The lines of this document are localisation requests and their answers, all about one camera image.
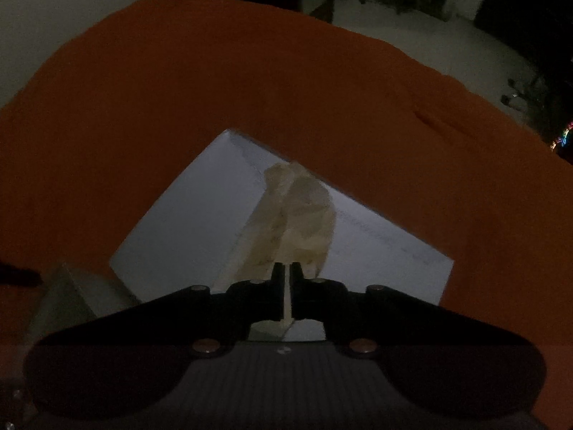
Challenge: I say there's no cardboard box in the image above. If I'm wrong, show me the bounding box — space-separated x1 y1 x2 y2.
26 265 139 344

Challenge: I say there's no colourful light string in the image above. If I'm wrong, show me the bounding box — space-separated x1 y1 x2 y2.
549 121 573 152

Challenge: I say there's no white flat board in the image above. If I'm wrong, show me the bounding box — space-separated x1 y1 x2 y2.
110 130 453 304

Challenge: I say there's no red tablecloth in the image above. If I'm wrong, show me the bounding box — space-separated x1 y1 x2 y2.
1 0 572 429

